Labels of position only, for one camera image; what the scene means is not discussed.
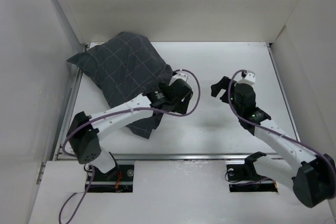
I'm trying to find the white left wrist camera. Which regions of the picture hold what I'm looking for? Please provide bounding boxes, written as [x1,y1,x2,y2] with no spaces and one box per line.
[171,69,188,82]

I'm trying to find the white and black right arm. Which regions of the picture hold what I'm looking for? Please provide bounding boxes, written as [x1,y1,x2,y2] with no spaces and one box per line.
[211,70,335,208]

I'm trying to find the dark grey checked pillowcase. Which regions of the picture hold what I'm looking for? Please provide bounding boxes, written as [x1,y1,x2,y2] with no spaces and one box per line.
[66,31,175,140]

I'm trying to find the aluminium front table rail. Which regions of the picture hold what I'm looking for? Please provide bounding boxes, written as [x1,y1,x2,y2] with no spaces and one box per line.
[50,152,282,161]

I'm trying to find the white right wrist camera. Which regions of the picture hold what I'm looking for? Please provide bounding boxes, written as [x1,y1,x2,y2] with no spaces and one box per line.
[239,70,256,86]

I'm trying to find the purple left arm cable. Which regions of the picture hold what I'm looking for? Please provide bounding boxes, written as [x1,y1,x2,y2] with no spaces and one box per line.
[58,68,202,224]

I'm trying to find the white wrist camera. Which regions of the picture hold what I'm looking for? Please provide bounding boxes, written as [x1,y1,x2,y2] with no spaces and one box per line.
[239,70,256,86]
[171,69,188,82]

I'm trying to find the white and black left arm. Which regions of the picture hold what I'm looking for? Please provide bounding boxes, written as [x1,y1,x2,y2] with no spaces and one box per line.
[65,74,193,180]

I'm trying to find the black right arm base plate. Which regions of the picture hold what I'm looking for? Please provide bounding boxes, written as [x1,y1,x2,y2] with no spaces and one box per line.
[225,164,278,193]

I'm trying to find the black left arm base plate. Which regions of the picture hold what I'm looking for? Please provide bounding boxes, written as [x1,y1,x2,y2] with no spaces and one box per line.
[84,164,134,193]

